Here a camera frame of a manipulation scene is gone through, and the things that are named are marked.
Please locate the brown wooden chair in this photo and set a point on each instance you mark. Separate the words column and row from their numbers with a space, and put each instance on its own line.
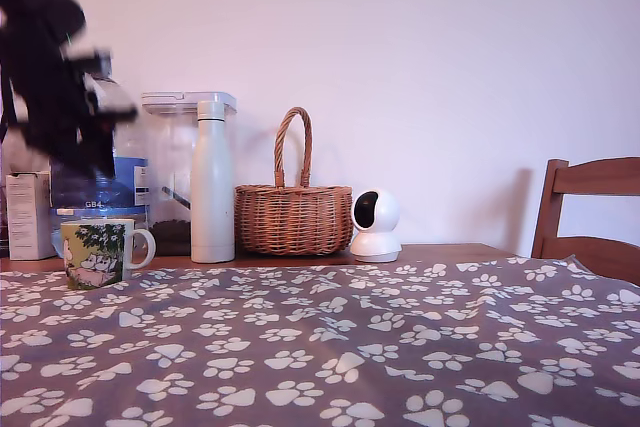
column 549, row 207

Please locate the small white round camera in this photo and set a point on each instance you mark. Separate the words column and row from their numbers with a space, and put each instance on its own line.
column 382, row 212

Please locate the white insulated bottle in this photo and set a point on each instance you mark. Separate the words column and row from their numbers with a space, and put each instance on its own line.
column 213, row 187

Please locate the green cartoon print mug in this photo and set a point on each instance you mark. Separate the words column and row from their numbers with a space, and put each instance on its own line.
column 96, row 257

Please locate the large clear water bottle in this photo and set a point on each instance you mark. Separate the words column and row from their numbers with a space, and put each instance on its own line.
column 127, row 182

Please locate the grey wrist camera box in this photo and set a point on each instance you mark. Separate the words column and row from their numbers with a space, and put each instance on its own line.
column 97, row 62

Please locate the white cardboard box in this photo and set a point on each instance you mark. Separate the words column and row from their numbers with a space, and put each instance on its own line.
column 27, row 217

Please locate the brown wicker basket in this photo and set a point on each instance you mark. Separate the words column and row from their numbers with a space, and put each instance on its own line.
column 294, row 219

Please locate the grey paw print blanket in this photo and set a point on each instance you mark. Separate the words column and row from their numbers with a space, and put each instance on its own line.
column 320, row 347

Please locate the scoop inside container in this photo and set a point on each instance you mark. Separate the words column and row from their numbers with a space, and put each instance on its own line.
column 176, row 198

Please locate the clear storage container with lid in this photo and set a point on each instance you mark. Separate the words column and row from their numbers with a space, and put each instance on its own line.
column 172, row 157

